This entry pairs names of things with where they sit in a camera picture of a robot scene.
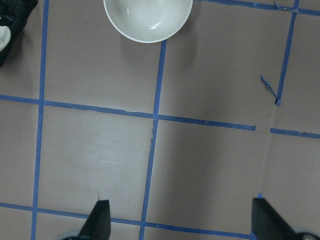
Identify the black plate rack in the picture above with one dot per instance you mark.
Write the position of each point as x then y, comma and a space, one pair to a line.
14, 14

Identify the cream white plate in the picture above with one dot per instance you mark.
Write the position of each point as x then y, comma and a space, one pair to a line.
5, 36

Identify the cream ceramic bowl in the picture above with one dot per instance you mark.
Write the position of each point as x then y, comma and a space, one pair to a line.
148, 21

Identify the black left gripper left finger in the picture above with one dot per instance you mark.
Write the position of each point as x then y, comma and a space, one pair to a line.
98, 223

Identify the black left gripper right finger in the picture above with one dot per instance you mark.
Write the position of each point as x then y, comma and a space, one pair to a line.
267, 224

